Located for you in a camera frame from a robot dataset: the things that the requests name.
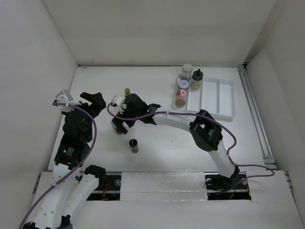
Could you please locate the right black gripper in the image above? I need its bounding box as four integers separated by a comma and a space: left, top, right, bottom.
112, 104, 141, 134

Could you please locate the white lid pepper jar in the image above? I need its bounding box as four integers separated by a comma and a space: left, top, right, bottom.
112, 120, 126, 135

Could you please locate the black pepper grinder bottle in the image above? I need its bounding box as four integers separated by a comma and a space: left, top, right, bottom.
129, 139, 139, 154

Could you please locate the yellow label brown bottle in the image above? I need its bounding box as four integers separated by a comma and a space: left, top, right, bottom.
124, 88, 131, 96

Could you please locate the pink lid spice jar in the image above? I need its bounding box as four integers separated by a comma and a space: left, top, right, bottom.
175, 89, 187, 108

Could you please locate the white lid dark spice jar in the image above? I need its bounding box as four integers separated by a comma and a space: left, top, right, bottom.
177, 79, 189, 92

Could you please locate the blue label salt jar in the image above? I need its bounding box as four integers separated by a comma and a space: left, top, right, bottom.
181, 63, 193, 82

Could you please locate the black lid beige spice jar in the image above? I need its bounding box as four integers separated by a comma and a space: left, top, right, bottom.
190, 69, 203, 90

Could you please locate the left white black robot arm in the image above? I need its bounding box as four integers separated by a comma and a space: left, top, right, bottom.
19, 90, 106, 229

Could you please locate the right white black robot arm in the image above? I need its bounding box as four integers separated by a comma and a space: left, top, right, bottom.
108, 94, 240, 189

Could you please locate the white divided organizer tray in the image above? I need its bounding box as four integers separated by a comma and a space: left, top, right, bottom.
173, 77, 235, 122

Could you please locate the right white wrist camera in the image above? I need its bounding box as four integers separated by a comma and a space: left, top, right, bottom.
111, 96, 127, 114

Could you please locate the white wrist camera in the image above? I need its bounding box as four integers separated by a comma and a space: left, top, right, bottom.
111, 96, 127, 114
55, 90, 73, 112

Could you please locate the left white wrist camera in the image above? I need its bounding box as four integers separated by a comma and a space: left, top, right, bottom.
55, 90, 73, 112

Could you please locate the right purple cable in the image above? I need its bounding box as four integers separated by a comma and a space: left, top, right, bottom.
106, 102, 276, 194

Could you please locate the front mounting rail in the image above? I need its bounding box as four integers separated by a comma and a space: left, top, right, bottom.
87, 172, 251, 201

